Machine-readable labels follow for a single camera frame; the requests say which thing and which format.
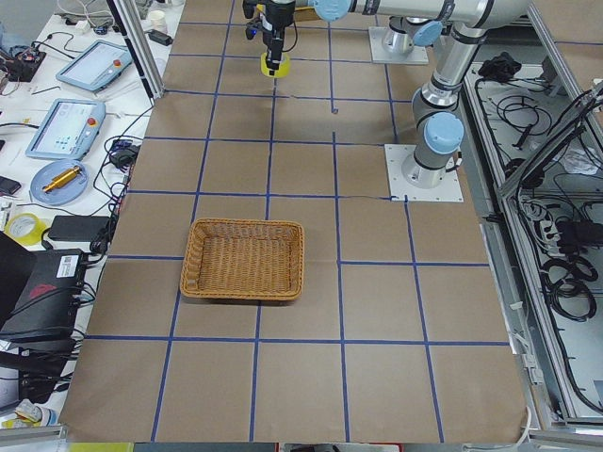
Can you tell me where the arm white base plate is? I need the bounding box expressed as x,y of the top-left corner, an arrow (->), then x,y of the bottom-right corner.
368,26 -> 429,65
384,144 -> 464,202

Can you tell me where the brass cylinder tool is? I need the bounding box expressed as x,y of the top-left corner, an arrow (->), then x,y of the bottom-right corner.
42,166 -> 82,193

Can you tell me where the spare yellow tape roll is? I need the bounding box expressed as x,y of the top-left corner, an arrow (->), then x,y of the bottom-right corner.
4,213 -> 47,247

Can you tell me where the blue round plate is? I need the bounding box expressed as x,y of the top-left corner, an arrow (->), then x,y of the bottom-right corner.
29,159 -> 89,206

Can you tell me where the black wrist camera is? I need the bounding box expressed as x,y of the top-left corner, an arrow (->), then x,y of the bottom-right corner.
241,0 -> 262,40

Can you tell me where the aluminium frame post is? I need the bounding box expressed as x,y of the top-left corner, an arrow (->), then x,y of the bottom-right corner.
107,0 -> 165,100

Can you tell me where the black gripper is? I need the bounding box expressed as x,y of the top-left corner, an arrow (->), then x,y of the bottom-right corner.
263,0 -> 296,70

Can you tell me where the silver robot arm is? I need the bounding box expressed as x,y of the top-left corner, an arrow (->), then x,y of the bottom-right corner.
308,1 -> 530,189
242,1 -> 454,77

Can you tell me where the brown wicker basket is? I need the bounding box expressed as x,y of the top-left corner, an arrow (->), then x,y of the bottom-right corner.
180,218 -> 304,301

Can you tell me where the lower teach pendant tablet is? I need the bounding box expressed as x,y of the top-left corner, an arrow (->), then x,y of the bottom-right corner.
25,99 -> 106,160

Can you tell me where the black power adapter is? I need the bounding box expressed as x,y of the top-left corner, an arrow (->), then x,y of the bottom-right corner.
47,216 -> 109,242

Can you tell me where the teach pendant tablet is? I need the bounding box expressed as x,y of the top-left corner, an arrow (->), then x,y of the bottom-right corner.
25,99 -> 106,160
56,40 -> 133,92

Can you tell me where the upper teach pendant tablet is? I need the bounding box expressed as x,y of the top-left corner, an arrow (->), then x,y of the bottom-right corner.
56,40 -> 133,92

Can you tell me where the black red computer box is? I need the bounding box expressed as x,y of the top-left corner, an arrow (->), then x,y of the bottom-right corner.
1,234 -> 88,344

